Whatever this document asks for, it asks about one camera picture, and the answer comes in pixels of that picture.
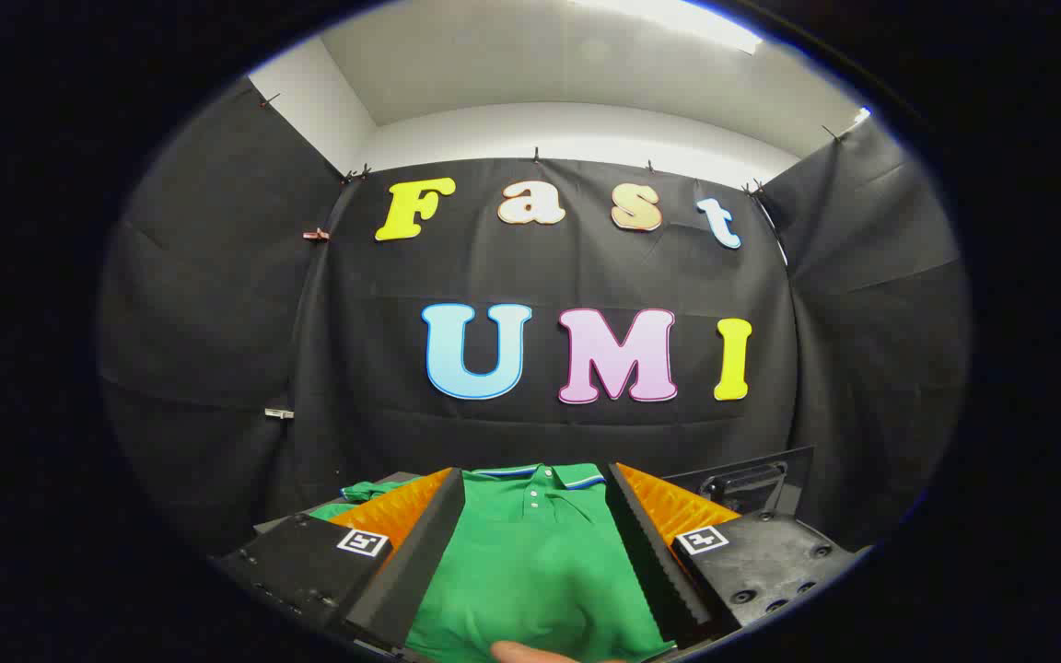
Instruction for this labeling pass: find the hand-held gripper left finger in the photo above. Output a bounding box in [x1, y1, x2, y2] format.
[213, 467, 467, 650]

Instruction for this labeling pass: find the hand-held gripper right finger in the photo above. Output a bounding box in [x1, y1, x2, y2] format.
[606, 462, 865, 647]

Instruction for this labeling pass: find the green polo shirt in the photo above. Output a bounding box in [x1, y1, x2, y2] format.
[309, 463, 679, 663]

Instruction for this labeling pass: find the black backdrop cloth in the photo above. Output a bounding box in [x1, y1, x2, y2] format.
[98, 78, 969, 553]

